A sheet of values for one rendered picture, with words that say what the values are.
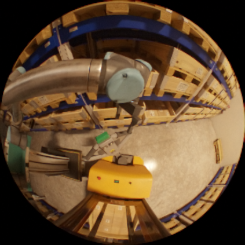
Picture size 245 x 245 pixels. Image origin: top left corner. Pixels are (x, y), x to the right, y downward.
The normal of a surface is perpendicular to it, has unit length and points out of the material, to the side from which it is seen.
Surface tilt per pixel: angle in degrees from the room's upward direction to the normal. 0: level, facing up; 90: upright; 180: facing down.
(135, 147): 0
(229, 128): 90
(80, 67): 44
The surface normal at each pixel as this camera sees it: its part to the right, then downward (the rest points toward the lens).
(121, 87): 0.27, 0.87
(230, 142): -1.00, 0.07
